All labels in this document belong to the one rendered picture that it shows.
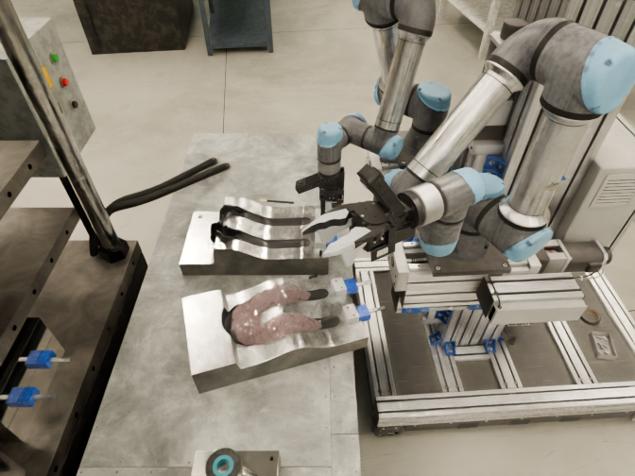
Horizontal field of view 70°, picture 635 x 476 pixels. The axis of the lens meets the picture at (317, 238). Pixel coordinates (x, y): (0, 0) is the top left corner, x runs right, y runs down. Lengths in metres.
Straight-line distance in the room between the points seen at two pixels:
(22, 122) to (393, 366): 1.63
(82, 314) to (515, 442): 1.79
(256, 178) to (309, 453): 1.15
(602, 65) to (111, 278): 1.50
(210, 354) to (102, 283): 0.58
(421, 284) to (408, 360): 0.74
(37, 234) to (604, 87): 1.47
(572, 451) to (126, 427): 1.79
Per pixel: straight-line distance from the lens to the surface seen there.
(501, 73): 1.01
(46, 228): 1.59
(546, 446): 2.33
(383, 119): 1.37
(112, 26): 5.34
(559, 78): 0.97
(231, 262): 1.53
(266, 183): 1.92
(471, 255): 1.33
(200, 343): 1.31
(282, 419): 1.30
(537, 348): 2.29
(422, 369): 2.07
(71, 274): 1.79
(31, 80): 1.40
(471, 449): 2.21
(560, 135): 1.02
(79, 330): 1.62
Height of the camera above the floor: 2.00
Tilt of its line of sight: 46 degrees down
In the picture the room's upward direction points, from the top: straight up
